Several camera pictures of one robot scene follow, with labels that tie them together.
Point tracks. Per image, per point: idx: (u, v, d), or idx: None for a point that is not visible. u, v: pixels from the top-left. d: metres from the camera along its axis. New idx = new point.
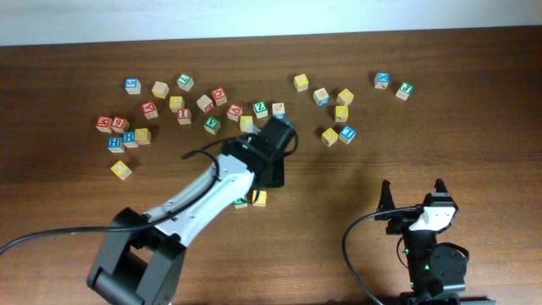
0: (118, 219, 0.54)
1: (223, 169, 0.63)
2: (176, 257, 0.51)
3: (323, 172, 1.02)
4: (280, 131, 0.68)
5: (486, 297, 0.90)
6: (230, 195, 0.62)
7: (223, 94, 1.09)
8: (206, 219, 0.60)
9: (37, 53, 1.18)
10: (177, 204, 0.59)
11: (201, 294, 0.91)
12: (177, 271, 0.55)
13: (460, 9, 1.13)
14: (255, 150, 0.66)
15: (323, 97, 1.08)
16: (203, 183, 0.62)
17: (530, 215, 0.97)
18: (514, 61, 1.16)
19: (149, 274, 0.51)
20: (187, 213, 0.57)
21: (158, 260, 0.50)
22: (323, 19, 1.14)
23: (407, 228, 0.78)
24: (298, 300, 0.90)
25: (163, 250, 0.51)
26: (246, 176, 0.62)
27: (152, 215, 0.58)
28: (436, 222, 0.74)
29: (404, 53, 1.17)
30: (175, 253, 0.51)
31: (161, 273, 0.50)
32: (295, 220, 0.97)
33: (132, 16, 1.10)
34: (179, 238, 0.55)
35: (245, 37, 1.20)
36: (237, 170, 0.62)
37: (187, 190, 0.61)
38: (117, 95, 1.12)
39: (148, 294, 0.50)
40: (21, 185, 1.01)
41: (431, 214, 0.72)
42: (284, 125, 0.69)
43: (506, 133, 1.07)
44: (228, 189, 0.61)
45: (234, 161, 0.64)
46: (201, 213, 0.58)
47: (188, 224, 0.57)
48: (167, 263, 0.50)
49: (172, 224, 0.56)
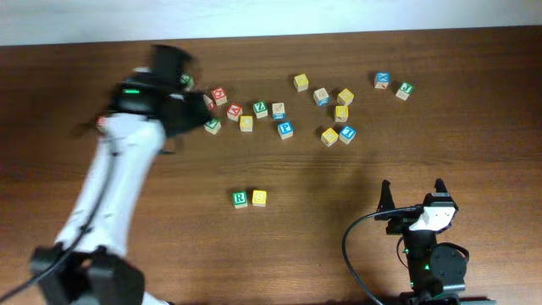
0: (35, 258, 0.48)
1: (119, 140, 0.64)
2: (113, 266, 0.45)
3: (323, 172, 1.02)
4: (171, 63, 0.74)
5: (486, 297, 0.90)
6: (141, 161, 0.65)
7: (224, 94, 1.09)
8: (125, 207, 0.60)
9: (36, 53, 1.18)
10: (85, 213, 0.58)
11: (201, 294, 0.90)
12: (130, 268, 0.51)
13: (460, 9, 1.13)
14: (152, 85, 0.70)
15: (323, 97, 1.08)
16: (99, 172, 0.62)
17: (530, 215, 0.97)
18: (513, 61, 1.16)
19: (96, 291, 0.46)
20: (100, 213, 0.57)
21: (96, 278, 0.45)
22: (323, 19, 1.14)
23: (407, 228, 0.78)
24: (298, 300, 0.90)
25: (94, 268, 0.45)
26: (148, 132, 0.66)
27: (68, 239, 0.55)
28: (436, 223, 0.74)
29: (404, 53, 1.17)
30: (108, 263, 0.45)
31: (108, 285, 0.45)
32: (295, 220, 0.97)
33: (132, 16, 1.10)
34: (105, 245, 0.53)
35: (245, 37, 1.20)
36: (129, 132, 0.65)
37: (89, 191, 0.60)
38: None
39: (113, 304, 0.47)
40: (21, 185, 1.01)
41: (431, 214, 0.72)
42: (173, 56, 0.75)
43: (506, 132, 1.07)
44: (126, 161, 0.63)
45: (124, 124, 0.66)
46: (114, 207, 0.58)
47: (104, 224, 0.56)
48: (107, 276, 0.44)
49: (91, 235, 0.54)
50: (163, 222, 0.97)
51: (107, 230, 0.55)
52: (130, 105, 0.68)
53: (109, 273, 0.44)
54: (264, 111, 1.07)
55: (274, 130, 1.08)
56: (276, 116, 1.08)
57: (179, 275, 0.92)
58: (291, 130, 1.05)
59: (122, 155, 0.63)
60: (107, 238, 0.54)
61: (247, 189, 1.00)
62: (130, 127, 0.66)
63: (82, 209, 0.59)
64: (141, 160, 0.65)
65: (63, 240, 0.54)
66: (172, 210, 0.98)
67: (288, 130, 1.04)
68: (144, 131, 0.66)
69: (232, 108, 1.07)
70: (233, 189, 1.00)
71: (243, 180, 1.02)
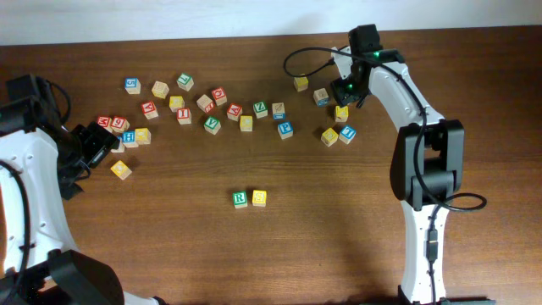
0: None
1: (13, 158, 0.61)
2: (72, 258, 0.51)
3: (323, 172, 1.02)
4: (29, 82, 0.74)
5: (486, 297, 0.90)
6: (47, 171, 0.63)
7: (223, 94, 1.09)
8: (59, 218, 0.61)
9: (35, 53, 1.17)
10: (17, 233, 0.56)
11: (201, 294, 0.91)
12: (99, 263, 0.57)
13: (459, 8, 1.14)
14: (32, 105, 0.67)
15: (323, 97, 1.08)
16: (13, 194, 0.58)
17: (530, 215, 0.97)
18: (513, 61, 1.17)
19: (70, 292, 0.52)
20: (35, 226, 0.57)
21: (63, 278, 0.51)
22: (323, 19, 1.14)
23: (378, 72, 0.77)
24: (297, 300, 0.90)
25: (54, 268, 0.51)
26: (28, 141, 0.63)
27: (10, 265, 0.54)
28: (384, 92, 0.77)
29: (404, 52, 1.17)
30: (67, 257, 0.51)
31: (75, 277, 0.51)
32: (295, 220, 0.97)
33: (132, 16, 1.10)
34: (61, 251, 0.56)
35: (246, 37, 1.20)
36: (15, 150, 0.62)
37: (8, 215, 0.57)
38: (117, 95, 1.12)
39: (88, 293, 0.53)
40: None
41: (380, 77, 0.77)
42: (27, 76, 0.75)
43: (505, 132, 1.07)
44: (35, 171, 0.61)
45: (6, 145, 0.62)
46: (50, 218, 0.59)
47: (43, 234, 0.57)
48: (69, 268, 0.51)
49: (35, 252, 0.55)
50: (163, 223, 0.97)
51: (50, 237, 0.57)
52: (7, 127, 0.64)
53: (74, 268, 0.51)
54: (264, 111, 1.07)
55: (274, 130, 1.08)
56: (276, 116, 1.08)
57: (179, 275, 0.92)
58: (291, 130, 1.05)
59: (25, 169, 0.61)
60: (52, 243, 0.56)
61: (247, 189, 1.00)
62: (13, 145, 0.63)
63: (11, 235, 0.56)
64: (47, 168, 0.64)
65: (12, 267, 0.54)
66: (172, 211, 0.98)
67: (288, 130, 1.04)
68: (35, 144, 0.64)
69: (232, 108, 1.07)
70: (233, 190, 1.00)
71: (244, 180, 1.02)
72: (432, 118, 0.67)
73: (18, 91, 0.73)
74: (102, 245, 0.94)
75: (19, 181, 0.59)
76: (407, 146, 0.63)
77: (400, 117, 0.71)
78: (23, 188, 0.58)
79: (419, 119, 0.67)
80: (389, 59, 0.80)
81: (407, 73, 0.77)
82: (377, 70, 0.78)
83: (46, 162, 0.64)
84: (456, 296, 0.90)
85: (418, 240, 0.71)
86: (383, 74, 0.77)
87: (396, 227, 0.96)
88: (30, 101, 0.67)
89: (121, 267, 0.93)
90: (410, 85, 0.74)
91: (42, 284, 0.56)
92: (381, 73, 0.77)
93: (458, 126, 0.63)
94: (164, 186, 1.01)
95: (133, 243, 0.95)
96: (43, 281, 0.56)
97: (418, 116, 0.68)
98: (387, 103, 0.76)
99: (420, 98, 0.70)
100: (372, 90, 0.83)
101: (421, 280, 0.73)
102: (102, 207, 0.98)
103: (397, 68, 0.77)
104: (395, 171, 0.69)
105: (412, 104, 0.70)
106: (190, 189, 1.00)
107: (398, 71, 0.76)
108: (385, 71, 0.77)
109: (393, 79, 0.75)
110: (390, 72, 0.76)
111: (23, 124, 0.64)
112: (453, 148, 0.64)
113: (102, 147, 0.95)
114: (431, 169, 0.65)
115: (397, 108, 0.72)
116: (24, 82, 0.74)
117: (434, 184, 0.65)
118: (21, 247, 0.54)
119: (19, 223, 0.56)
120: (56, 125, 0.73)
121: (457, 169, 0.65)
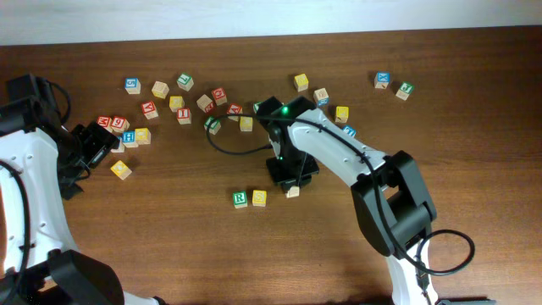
0: None
1: (13, 158, 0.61)
2: (73, 259, 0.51)
3: (323, 173, 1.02)
4: (27, 82, 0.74)
5: (486, 297, 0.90)
6: (47, 171, 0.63)
7: (223, 94, 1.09)
8: (59, 219, 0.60)
9: (35, 53, 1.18)
10: (17, 234, 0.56)
11: (201, 294, 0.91)
12: (100, 263, 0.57)
13: (458, 8, 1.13)
14: (31, 105, 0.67)
15: (323, 97, 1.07)
16: (13, 194, 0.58)
17: (530, 215, 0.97)
18: (513, 61, 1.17)
19: (70, 292, 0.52)
20: (35, 226, 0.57)
21: (63, 277, 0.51)
22: (323, 19, 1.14)
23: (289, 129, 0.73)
24: (298, 300, 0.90)
25: (55, 268, 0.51)
26: (27, 141, 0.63)
27: (10, 265, 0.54)
28: (312, 148, 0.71)
29: (403, 53, 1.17)
30: (69, 257, 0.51)
31: (75, 277, 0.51)
32: (295, 220, 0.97)
33: (131, 16, 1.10)
34: (61, 252, 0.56)
35: (245, 37, 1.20)
36: (15, 150, 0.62)
37: (8, 215, 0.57)
38: (117, 95, 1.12)
39: (89, 292, 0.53)
40: None
41: (302, 131, 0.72)
42: (27, 76, 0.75)
43: (505, 132, 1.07)
44: (35, 171, 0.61)
45: (6, 145, 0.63)
46: (50, 218, 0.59)
47: (42, 233, 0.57)
48: (70, 268, 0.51)
49: (35, 252, 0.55)
50: (163, 223, 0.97)
51: (50, 237, 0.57)
52: (7, 127, 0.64)
53: (74, 268, 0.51)
54: None
55: None
56: None
57: (179, 275, 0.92)
58: None
59: (24, 169, 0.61)
60: (52, 243, 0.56)
61: (247, 189, 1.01)
62: (13, 145, 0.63)
63: (11, 235, 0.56)
64: (47, 169, 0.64)
65: (12, 267, 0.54)
66: (172, 210, 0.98)
67: None
68: (36, 144, 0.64)
69: (232, 108, 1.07)
70: (234, 189, 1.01)
71: (243, 180, 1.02)
72: (375, 159, 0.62)
73: (18, 91, 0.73)
74: (103, 245, 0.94)
75: (19, 181, 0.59)
76: (370, 207, 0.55)
77: (342, 170, 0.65)
78: (22, 188, 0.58)
79: (362, 166, 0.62)
80: (301, 110, 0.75)
81: (326, 118, 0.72)
82: (293, 128, 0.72)
83: (45, 162, 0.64)
84: (456, 296, 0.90)
85: (410, 276, 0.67)
86: (303, 129, 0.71)
87: None
88: (30, 102, 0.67)
89: (121, 267, 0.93)
90: (334, 130, 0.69)
91: (41, 284, 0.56)
92: (300, 130, 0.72)
93: (406, 159, 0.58)
94: (164, 186, 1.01)
95: (132, 243, 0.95)
96: (43, 282, 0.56)
97: (360, 162, 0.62)
98: (319, 157, 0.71)
99: (351, 143, 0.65)
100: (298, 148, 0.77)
101: (417, 302, 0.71)
102: (102, 207, 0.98)
103: (312, 115, 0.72)
104: (366, 227, 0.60)
105: (347, 153, 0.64)
106: (190, 189, 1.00)
107: (316, 121, 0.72)
108: (304, 126, 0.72)
109: (315, 130, 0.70)
110: (310, 125, 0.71)
111: (23, 124, 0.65)
112: (412, 182, 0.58)
113: (102, 147, 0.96)
114: (402, 213, 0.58)
115: (334, 161, 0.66)
116: (24, 82, 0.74)
117: (407, 227, 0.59)
118: (21, 246, 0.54)
119: (19, 223, 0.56)
120: (56, 125, 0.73)
121: (425, 198, 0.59)
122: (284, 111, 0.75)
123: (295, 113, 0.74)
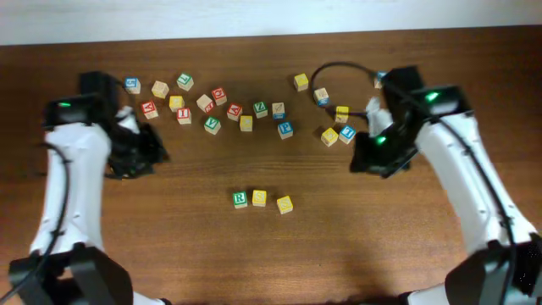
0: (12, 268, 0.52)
1: (67, 148, 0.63)
2: (95, 257, 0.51)
3: (323, 173, 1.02)
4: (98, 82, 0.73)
5: None
6: (91, 169, 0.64)
7: (223, 94, 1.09)
8: (92, 215, 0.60)
9: (35, 53, 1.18)
10: (52, 219, 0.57)
11: (201, 294, 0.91)
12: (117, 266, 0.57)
13: (459, 8, 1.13)
14: (93, 103, 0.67)
15: (323, 97, 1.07)
16: (59, 180, 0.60)
17: (531, 215, 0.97)
18: (514, 61, 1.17)
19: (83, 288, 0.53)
20: (69, 216, 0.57)
21: (80, 273, 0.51)
22: (323, 19, 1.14)
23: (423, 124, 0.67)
24: (298, 300, 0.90)
25: (74, 263, 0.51)
26: (86, 134, 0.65)
27: (39, 245, 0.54)
28: (441, 162, 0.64)
29: (404, 53, 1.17)
30: (91, 256, 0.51)
31: (91, 274, 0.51)
32: (295, 220, 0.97)
33: (131, 16, 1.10)
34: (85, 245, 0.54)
35: (245, 36, 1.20)
36: (73, 140, 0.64)
37: (50, 198, 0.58)
38: (117, 95, 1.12)
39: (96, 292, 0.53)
40: (23, 185, 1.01)
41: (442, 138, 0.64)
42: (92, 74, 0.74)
43: (505, 132, 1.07)
44: (83, 166, 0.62)
45: (67, 134, 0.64)
46: (85, 210, 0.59)
47: (74, 223, 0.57)
48: (90, 265, 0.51)
49: (63, 238, 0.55)
50: (163, 222, 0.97)
51: (80, 230, 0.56)
52: (69, 119, 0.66)
53: (93, 267, 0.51)
54: (264, 111, 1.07)
55: (274, 130, 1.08)
56: (276, 116, 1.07)
57: (179, 275, 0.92)
58: (291, 130, 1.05)
59: (74, 160, 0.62)
60: (80, 236, 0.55)
61: (247, 189, 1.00)
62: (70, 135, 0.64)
63: (47, 219, 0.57)
64: (93, 165, 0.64)
65: (36, 249, 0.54)
66: (172, 210, 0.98)
67: (288, 130, 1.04)
68: (89, 140, 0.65)
69: (232, 108, 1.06)
70: (234, 189, 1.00)
71: (243, 180, 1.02)
72: (518, 232, 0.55)
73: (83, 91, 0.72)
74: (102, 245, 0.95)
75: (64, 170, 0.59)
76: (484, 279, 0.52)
77: (467, 214, 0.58)
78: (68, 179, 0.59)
79: (502, 233, 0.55)
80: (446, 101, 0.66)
81: (478, 139, 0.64)
82: (434, 126, 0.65)
83: (91, 158, 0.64)
84: None
85: None
86: (448, 138, 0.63)
87: (397, 226, 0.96)
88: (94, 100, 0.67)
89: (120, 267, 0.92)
90: (482, 162, 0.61)
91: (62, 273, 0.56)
92: (441, 135, 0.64)
93: None
94: (163, 186, 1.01)
95: (133, 243, 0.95)
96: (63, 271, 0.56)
97: (500, 225, 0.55)
98: (438, 169, 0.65)
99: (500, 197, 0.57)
100: (421, 146, 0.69)
101: None
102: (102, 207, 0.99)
103: (466, 130, 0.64)
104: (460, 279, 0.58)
105: (490, 204, 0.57)
106: (190, 189, 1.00)
107: (466, 139, 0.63)
108: (447, 135, 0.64)
109: (461, 150, 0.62)
110: (456, 141, 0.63)
111: (84, 119, 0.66)
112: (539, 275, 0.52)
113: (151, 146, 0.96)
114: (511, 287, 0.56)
115: (467, 202, 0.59)
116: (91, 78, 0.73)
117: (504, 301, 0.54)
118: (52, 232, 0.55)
119: (58, 208, 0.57)
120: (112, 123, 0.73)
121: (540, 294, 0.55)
122: (433, 97, 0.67)
123: (439, 103, 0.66)
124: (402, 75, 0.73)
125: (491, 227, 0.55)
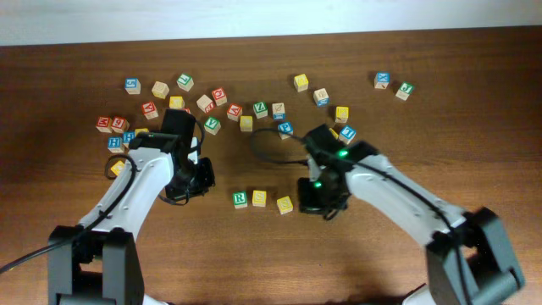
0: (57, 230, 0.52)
1: (140, 160, 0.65)
2: (126, 246, 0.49)
3: None
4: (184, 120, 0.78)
5: None
6: (152, 181, 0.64)
7: (223, 94, 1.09)
8: (138, 219, 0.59)
9: (35, 54, 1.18)
10: (107, 206, 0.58)
11: (201, 294, 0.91)
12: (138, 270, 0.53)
13: (458, 9, 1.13)
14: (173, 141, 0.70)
15: (323, 97, 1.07)
16: (124, 180, 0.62)
17: (530, 215, 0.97)
18: (513, 61, 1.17)
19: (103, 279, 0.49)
20: (118, 207, 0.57)
21: (108, 257, 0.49)
22: (323, 19, 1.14)
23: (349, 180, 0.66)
24: (298, 300, 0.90)
25: (107, 246, 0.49)
26: (161, 161, 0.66)
27: (86, 222, 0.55)
28: (373, 196, 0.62)
29: (404, 53, 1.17)
30: (124, 241, 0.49)
31: (118, 263, 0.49)
32: (295, 221, 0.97)
33: (131, 16, 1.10)
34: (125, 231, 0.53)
35: (245, 37, 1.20)
36: (151, 157, 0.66)
37: (113, 190, 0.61)
38: (117, 95, 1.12)
39: (115, 289, 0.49)
40: (23, 185, 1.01)
41: (363, 179, 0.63)
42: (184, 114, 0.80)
43: (504, 132, 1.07)
44: (149, 175, 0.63)
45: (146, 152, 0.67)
46: (135, 207, 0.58)
47: (122, 214, 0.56)
48: (119, 252, 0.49)
49: (107, 222, 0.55)
50: (163, 222, 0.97)
51: (123, 221, 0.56)
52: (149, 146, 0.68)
53: (123, 253, 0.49)
54: (264, 111, 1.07)
55: (274, 130, 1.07)
56: (276, 116, 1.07)
57: (179, 275, 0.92)
58: (291, 131, 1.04)
59: (143, 169, 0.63)
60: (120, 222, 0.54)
61: (247, 189, 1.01)
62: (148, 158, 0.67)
63: (101, 204, 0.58)
64: (156, 181, 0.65)
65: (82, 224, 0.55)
66: (172, 211, 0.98)
67: (288, 130, 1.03)
68: (162, 163, 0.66)
69: (232, 108, 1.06)
70: (234, 189, 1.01)
71: (243, 180, 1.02)
72: (452, 216, 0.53)
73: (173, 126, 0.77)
74: None
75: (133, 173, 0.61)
76: (449, 273, 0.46)
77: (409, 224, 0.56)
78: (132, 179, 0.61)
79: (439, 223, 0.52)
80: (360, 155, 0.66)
81: (389, 164, 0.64)
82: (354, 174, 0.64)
83: (158, 177, 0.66)
84: None
85: None
86: (367, 175, 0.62)
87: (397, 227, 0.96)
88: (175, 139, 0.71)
89: None
90: (403, 180, 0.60)
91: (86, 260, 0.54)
92: (362, 173, 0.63)
93: (490, 218, 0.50)
94: None
95: None
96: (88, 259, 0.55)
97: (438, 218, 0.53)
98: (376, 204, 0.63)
99: (426, 198, 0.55)
100: (356, 195, 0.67)
101: None
102: None
103: (376, 162, 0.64)
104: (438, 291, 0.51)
105: (423, 207, 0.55)
106: None
107: (380, 168, 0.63)
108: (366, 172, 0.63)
109: (378, 178, 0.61)
110: (373, 172, 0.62)
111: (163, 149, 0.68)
112: (495, 243, 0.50)
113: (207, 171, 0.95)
114: (490, 280, 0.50)
115: (405, 217, 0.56)
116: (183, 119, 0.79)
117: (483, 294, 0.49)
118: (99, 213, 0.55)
119: (113, 199, 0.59)
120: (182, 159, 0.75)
121: (513, 263, 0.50)
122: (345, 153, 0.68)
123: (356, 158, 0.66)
124: (319, 135, 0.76)
125: (431, 224, 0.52)
